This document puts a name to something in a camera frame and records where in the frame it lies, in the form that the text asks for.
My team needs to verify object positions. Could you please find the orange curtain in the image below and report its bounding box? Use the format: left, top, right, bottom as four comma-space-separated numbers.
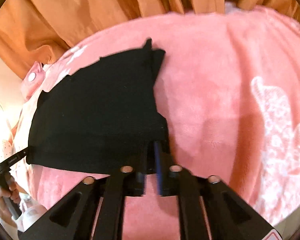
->
0, 0, 300, 79

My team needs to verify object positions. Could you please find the person's left hand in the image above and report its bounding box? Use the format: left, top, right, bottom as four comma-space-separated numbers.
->
0, 175, 23, 228

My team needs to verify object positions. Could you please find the black long-sleeve sweater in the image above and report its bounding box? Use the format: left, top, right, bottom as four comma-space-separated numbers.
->
26, 40, 168, 174

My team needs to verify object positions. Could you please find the pink pillow with white button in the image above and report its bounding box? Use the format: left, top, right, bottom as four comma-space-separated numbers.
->
20, 61, 45, 101

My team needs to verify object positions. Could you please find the pink fleece blanket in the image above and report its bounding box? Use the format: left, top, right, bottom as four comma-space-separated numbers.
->
14, 7, 300, 225

